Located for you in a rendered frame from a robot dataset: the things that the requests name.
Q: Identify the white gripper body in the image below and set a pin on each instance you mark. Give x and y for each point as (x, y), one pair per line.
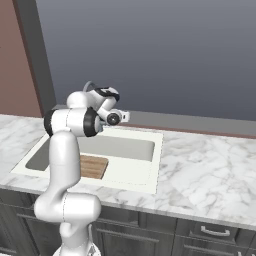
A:
(125, 116)

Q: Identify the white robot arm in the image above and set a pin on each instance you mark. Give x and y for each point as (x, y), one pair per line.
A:
(63, 156)

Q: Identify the grey sink faucet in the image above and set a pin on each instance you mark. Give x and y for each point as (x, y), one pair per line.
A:
(87, 85)

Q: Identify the white kitchen sink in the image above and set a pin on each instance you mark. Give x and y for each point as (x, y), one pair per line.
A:
(133, 168)

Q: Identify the wooden cutting board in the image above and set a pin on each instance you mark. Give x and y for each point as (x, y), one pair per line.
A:
(96, 166)

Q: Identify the dark panel under sink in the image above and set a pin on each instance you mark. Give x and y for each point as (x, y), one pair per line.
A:
(133, 216)

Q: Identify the grey framed window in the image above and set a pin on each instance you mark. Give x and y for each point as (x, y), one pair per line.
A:
(150, 56)

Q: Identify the dark cupboard door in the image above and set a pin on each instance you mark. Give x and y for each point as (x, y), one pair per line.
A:
(20, 226)
(133, 245)

